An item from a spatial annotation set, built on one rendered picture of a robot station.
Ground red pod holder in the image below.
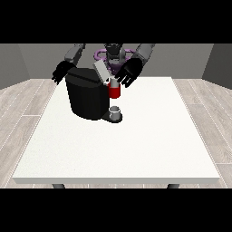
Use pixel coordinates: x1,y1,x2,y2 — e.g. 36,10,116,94
107,83,121,100

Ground black coffee machine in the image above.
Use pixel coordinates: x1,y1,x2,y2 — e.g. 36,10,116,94
64,66,123,123

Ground pale grey machine lid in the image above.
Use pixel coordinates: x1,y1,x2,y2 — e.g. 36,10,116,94
92,59,112,86

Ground small grey cup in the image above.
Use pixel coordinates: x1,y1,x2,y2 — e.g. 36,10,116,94
109,105,122,121

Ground grey robot trunk purple rings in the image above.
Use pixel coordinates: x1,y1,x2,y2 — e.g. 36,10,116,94
93,43,136,75

